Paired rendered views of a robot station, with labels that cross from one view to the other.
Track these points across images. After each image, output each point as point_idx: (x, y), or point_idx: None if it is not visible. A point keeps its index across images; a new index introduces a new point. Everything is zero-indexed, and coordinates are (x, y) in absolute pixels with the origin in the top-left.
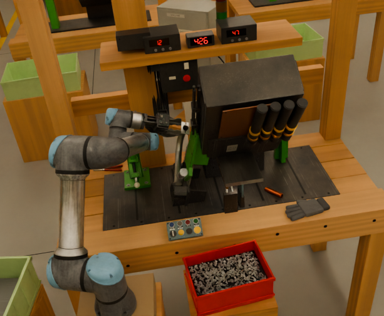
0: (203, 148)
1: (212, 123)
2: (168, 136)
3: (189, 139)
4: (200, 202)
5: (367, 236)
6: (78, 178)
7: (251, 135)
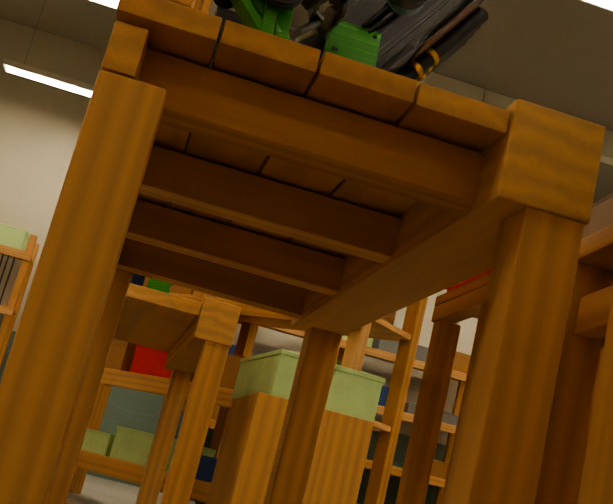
0: (384, 65)
1: (459, 5)
2: (343, 16)
3: (335, 47)
4: None
5: (331, 345)
6: None
7: (430, 63)
